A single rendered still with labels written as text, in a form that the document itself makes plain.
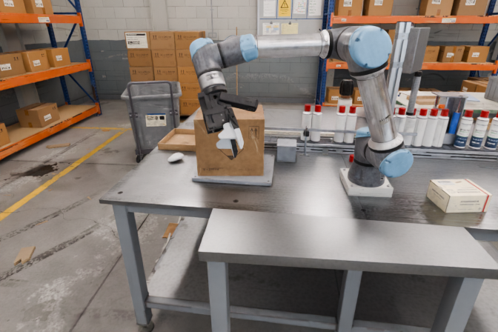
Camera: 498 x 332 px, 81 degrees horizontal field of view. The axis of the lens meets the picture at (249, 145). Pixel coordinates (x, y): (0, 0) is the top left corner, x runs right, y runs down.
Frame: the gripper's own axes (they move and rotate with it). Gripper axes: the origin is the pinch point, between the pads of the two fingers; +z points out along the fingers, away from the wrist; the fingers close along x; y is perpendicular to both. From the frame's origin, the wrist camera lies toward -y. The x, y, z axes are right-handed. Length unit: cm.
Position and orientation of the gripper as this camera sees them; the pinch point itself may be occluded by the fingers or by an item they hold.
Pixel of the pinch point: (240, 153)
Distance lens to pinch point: 83.4
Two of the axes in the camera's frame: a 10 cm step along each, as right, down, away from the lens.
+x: 1.5, -2.0, -9.7
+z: 2.9, 9.5, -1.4
